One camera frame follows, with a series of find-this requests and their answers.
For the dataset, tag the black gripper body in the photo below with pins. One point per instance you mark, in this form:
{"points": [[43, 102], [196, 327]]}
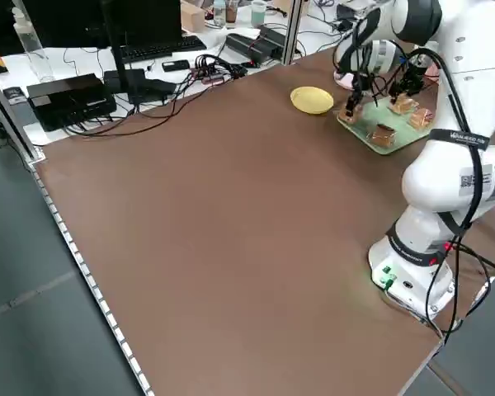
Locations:
{"points": [[414, 73], [361, 80]]}

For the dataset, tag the green rectangular tray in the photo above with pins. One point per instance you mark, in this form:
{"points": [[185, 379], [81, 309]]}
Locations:
{"points": [[371, 119]]}

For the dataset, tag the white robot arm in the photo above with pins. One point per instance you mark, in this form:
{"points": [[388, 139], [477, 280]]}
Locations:
{"points": [[437, 181]]}

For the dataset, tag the pinkish white round plate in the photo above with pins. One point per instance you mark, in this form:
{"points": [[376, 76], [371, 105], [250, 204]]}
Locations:
{"points": [[343, 81]]}

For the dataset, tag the yellow round plate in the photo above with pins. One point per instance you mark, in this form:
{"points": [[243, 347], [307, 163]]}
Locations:
{"points": [[312, 100]]}

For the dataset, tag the black power supply unit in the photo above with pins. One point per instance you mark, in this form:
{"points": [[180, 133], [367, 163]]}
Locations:
{"points": [[274, 37], [247, 47]]}

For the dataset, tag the teal cup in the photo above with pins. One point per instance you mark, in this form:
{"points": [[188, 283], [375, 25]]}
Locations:
{"points": [[258, 12]]}

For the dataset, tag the brown coffee cup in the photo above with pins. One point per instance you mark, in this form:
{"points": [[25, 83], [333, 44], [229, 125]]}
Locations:
{"points": [[232, 11]]}

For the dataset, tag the small drink bottle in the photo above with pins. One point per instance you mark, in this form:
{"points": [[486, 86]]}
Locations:
{"points": [[218, 12]]}

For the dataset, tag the black phone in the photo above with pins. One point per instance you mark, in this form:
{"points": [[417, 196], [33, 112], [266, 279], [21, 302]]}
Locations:
{"points": [[175, 65]]}

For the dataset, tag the small cardboard box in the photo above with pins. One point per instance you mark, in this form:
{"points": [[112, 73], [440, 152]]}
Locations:
{"points": [[192, 17]]}

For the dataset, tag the black keyboard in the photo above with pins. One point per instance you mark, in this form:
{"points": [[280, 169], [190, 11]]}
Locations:
{"points": [[161, 47]]}

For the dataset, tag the black monitor with stand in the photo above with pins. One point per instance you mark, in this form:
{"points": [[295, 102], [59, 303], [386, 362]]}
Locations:
{"points": [[107, 20]]}

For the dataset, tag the black dock box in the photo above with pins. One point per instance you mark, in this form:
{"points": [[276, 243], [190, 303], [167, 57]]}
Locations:
{"points": [[70, 101]]}

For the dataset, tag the small dark card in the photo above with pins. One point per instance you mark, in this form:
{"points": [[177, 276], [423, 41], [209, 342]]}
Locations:
{"points": [[15, 95]]}

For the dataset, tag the aluminium frame post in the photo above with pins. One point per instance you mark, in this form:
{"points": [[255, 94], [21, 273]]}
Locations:
{"points": [[12, 119], [292, 33]]}

